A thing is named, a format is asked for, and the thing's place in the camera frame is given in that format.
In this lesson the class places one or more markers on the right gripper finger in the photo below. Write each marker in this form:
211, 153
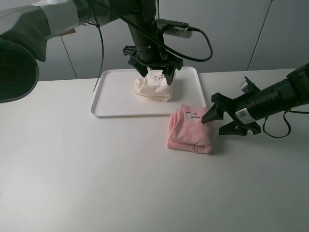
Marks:
233, 128
216, 112

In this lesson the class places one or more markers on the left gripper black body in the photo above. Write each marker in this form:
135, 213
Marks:
144, 50

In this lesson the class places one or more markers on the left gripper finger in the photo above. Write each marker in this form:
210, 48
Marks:
169, 75
142, 70

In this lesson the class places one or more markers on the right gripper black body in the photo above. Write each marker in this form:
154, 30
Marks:
247, 109

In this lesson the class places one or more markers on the cream white towel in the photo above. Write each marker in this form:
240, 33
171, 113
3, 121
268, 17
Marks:
153, 86

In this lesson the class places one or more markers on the pink towel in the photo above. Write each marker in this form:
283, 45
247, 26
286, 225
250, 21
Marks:
187, 132

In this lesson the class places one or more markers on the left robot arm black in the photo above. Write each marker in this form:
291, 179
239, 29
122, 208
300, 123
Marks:
24, 32

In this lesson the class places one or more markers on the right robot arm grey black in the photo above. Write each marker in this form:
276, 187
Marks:
299, 80

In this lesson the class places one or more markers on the white rectangular plastic tray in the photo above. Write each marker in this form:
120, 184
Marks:
114, 96

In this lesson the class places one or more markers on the black cable loops right arm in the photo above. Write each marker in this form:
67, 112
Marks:
286, 123

